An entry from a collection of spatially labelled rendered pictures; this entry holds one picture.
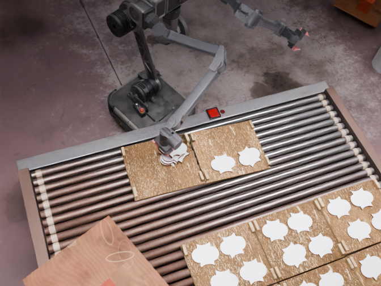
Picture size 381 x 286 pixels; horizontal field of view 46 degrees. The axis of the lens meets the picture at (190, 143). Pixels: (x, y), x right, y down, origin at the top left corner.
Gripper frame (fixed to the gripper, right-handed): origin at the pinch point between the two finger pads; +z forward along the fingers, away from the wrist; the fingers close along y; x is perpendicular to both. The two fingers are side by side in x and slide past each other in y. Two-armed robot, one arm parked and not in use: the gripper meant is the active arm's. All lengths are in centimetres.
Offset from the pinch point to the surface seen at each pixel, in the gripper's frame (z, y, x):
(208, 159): 14.0, -16.4, -22.4
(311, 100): 17, -28, -109
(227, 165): 12.9, -26.8, -27.0
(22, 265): 107, 37, 92
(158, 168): 13.9, -1.4, 4.2
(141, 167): 13.8, 5.5, 11.1
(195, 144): 14.0, -3.8, -23.2
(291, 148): 16, -44, -69
